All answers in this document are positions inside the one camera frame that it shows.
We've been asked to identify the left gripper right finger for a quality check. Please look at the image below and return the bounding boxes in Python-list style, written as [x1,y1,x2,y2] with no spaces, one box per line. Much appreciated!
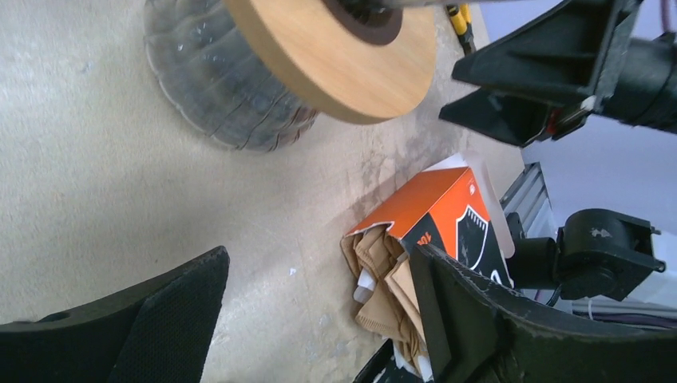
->
[410,245,676,382]

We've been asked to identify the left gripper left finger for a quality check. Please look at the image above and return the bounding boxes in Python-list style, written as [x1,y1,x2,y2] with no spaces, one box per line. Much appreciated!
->
[1,246,230,382]

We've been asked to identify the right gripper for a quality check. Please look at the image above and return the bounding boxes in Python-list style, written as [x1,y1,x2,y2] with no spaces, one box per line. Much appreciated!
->
[439,1,676,148]

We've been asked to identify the coffee paper filter box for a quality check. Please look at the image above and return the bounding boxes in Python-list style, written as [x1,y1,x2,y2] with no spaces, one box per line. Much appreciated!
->
[340,151,515,288]

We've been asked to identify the wooden ring holder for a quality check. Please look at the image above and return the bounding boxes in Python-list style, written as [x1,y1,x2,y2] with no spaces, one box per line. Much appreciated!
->
[225,1,437,124]

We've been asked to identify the smoky glass carafe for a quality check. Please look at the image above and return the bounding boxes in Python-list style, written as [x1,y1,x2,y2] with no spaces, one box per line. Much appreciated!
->
[144,0,319,152]

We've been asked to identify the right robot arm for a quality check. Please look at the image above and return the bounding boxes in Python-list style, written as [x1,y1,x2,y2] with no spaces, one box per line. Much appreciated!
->
[439,1,676,305]

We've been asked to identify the yellow handled pliers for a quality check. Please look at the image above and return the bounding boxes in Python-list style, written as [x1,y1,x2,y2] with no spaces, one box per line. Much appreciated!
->
[445,3,476,56]

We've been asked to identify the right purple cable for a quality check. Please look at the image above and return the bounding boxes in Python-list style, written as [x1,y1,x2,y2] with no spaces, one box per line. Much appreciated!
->
[571,298,677,331]

